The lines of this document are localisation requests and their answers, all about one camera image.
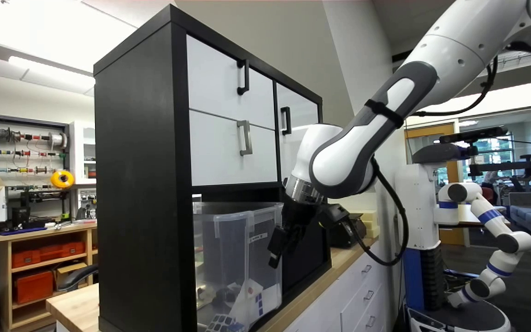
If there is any black cabinet frame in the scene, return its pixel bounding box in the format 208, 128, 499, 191
91, 4, 335, 332

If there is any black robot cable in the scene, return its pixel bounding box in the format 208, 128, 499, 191
337, 54, 501, 270

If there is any small red bin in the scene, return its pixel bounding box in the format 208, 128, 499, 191
10, 270, 56, 307

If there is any small cardboard box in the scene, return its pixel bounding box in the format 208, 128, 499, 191
51, 263, 88, 292

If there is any ceiling light fixture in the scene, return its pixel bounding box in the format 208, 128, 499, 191
5, 54, 95, 98

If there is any tool pegboard rack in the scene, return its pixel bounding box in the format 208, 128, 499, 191
0, 113, 73, 191

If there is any white blue mobile robot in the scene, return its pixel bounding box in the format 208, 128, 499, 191
392, 128, 531, 332

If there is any orange framed door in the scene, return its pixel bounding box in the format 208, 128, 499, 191
403, 121, 471, 250

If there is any black metal rig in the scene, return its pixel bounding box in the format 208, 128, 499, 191
468, 154, 531, 181

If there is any white drawer silver handle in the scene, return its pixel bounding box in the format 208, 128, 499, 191
187, 110, 279, 189

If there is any black workbench machine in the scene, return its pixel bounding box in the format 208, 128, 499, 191
3, 187, 73, 237

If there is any wooden workbench shelf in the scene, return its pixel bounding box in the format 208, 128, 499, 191
0, 220, 99, 332

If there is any white counter wood top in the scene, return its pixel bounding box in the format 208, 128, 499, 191
257, 211, 405, 332

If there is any white drawer black handle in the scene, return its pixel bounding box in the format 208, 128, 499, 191
184, 34, 278, 132

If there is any clear plastic storage box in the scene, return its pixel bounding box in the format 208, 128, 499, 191
191, 202, 285, 332

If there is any white cabinet door black handle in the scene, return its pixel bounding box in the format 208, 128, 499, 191
274, 82, 320, 183

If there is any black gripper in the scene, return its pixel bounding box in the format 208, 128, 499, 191
267, 198, 327, 270

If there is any wide red bin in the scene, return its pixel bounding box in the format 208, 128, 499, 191
10, 241, 86, 272

